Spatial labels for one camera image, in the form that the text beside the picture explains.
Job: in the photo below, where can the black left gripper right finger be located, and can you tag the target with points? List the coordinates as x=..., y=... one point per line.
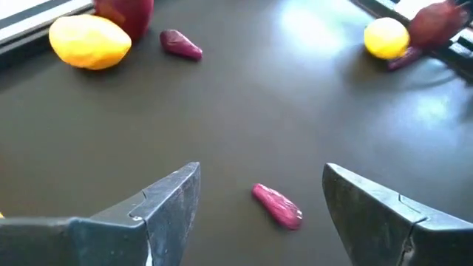
x=388, y=236

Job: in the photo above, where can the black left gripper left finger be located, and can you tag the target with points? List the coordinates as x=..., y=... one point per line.
x=111, y=240

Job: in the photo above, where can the small purple sweet potato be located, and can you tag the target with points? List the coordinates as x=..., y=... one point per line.
x=278, y=207
x=181, y=45

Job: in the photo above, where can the large purple sweet potato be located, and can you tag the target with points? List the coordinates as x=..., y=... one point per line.
x=404, y=59

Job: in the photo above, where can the yellow lemon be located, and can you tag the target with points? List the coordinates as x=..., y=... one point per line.
x=386, y=38
x=88, y=40

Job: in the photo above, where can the red and yellow apple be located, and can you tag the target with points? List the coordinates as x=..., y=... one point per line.
x=127, y=14

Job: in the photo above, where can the black table mat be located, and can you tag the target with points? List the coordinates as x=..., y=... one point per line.
x=236, y=122

